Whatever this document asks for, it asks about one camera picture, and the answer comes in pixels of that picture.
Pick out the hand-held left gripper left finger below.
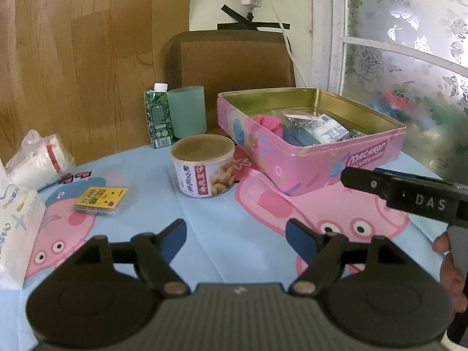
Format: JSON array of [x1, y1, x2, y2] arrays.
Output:
[[68, 218, 191, 297]]

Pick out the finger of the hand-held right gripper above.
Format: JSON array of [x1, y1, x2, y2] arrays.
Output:
[[340, 166, 394, 205]]

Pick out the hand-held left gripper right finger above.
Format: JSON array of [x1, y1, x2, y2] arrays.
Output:
[[285, 218, 415, 297]]

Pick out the pink tin box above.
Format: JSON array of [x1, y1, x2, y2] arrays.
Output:
[[217, 88, 407, 197]]

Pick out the white tissue packet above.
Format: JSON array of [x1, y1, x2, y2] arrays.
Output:
[[314, 114, 350, 143]]

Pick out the dark blue pouch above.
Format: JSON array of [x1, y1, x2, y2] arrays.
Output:
[[283, 126, 321, 147]]

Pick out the clear bag with keys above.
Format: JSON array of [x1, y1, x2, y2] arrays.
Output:
[[282, 113, 316, 126]]

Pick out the pink knitted cloth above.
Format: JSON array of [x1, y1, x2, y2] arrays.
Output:
[[256, 114, 288, 138]]

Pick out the person's right hand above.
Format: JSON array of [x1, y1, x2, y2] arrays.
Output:
[[433, 231, 467, 314]]

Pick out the cartoon pig tablecloth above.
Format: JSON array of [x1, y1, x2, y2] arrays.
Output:
[[0, 142, 468, 351]]

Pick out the peanut can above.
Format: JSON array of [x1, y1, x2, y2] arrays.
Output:
[[171, 135, 235, 199]]

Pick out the yellow green card packet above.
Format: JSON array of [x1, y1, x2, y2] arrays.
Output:
[[72, 186, 129, 215]]

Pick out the green drink carton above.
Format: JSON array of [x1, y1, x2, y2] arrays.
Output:
[[144, 83, 173, 149]]

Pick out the green plastic cup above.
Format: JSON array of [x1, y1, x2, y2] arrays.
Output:
[[167, 86, 207, 140]]

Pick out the bag of paper cups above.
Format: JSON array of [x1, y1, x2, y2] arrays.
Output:
[[4, 130, 76, 191]]

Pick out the large white tissue pack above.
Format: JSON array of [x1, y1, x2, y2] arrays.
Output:
[[0, 161, 47, 290]]

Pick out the brown woven chair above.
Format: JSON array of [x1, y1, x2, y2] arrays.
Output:
[[163, 30, 296, 136]]

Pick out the frosted floral window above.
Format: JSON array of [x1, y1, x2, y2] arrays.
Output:
[[312, 0, 468, 188]]

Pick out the black tape strips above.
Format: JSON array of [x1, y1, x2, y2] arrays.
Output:
[[217, 4, 292, 32]]

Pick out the white cable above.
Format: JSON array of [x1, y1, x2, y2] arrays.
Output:
[[269, 0, 309, 88]]

